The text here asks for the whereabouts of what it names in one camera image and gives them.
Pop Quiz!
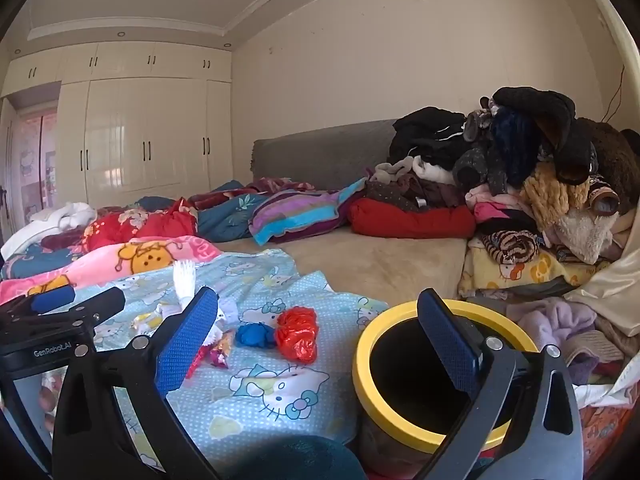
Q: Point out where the white crumpled cloth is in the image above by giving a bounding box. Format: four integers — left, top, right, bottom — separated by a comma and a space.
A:
575, 370, 640, 408

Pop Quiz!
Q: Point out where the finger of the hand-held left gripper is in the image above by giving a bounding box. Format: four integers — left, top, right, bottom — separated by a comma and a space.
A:
0, 284, 77, 317
0, 287, 127, 336

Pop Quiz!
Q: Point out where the tan fuzzy garment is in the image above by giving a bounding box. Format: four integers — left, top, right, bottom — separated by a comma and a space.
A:
522, 160, 591, 231

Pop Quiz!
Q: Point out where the cream wardrobe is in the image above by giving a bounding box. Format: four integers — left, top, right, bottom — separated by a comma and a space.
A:
0, 40, 233, 206

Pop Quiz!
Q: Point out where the purple striped pillow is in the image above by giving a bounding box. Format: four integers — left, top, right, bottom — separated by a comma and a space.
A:
248, 177, 368, 246

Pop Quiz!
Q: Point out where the orange printed cloth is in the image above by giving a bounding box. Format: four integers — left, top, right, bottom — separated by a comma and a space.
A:
580, 402, 636, 480

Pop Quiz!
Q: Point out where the white mesh bow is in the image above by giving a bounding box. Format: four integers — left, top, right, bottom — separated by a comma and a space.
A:
170, 260, 241, 336

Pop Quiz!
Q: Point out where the blue cloth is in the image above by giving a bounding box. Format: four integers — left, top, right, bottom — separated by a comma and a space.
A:
235, 322, 277, 350

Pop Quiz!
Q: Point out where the yellow-rimmed trash bin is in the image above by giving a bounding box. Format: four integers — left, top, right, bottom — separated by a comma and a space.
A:
352, 300, 543, 480

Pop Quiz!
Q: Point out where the red wrapper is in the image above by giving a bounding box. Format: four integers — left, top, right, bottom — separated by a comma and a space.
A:
186, 346, 209, 380

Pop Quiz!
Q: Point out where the pink cartoon bear blanket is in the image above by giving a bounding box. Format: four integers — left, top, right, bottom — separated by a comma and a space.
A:
0, 235, 223, 306

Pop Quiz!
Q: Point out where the door with pink posters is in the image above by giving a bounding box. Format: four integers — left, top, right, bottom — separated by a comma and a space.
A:
0, 95, 61, 241

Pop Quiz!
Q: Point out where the cream satin cloth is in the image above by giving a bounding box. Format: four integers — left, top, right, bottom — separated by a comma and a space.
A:
565, 230, 640, 331

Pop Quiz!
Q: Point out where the maroon speckled garment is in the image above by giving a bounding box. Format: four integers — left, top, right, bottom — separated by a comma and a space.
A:
366, 175, 473, 211

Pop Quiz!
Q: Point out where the tiger-striped cloth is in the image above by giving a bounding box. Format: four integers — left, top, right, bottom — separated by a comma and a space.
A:
481, 229, 541, 265

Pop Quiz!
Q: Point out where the teal cloth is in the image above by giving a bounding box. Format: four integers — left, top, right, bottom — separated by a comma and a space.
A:
235, 435, 368, 480

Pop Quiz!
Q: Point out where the red floral quilt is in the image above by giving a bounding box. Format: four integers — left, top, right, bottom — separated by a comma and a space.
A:
40, 199, 198, 253

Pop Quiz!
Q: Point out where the red plastic bag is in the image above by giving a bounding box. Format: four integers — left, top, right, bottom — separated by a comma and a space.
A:
274, 306, 320, 365

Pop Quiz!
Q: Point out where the blue floral quilt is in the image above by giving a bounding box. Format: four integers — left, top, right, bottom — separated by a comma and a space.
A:
135, 180, 271, 246

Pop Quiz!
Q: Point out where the beige knit cloth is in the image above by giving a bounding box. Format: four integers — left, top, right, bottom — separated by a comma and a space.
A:
565, 330, 626, 367

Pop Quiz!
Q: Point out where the yellow cartoon blanket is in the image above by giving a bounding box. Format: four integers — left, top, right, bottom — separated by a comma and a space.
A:
457, 237, 618, 301

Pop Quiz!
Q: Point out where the light blue cartoon cat blanket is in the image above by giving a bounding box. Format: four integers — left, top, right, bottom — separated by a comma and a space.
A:
40, 252, 391, 480

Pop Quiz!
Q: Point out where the purple candy wrapper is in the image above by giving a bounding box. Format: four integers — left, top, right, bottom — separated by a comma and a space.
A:
207, 329, 236, 368

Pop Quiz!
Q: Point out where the black jacket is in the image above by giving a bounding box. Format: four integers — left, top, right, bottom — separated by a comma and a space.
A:
389, 106, 471, 166

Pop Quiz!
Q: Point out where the lilac fleece cloth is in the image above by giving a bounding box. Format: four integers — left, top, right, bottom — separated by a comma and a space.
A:
507, 296, 596, 361

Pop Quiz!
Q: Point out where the black fleece garment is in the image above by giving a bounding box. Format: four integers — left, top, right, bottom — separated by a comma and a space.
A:
492, 86, 598, 186

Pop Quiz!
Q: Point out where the beige bed sheet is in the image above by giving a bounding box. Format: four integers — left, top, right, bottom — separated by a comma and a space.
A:
220, 232, 468, 311

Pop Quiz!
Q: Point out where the pink garment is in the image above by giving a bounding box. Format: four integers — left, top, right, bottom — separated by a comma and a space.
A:
467, 184, 533, 223

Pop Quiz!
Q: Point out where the grey headboard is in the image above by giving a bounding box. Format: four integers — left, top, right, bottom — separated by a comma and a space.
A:
250, 119, 401, 193

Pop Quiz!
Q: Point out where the dark blue furry garment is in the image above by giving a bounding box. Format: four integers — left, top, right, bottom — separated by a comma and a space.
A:
490, 109, 541, 181

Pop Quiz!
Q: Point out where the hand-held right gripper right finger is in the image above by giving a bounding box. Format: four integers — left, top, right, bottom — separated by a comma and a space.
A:
416, 287, 586, 480

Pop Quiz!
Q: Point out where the cream garment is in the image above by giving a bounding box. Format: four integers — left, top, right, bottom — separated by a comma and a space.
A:
372, 155, 456, 184

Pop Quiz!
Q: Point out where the red cushion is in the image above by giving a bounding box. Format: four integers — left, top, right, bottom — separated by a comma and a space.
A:
347, 197, 476, 240

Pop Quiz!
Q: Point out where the white fleece cloth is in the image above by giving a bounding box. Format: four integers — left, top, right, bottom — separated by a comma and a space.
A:
547, 207, 623, 264

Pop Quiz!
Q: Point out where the white bundled garment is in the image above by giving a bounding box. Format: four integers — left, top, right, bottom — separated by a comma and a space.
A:
0, 202, 98, 261

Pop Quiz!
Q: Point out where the grey speckled garment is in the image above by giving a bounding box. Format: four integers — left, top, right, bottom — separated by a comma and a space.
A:
452, 110, 506, 196

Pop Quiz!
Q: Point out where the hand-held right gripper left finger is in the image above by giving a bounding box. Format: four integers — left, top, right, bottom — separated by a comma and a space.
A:
52, 286, 221, 480

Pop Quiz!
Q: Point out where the yellow white hair accessory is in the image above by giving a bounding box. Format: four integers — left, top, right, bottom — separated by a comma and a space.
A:
131, 305, 171, 336

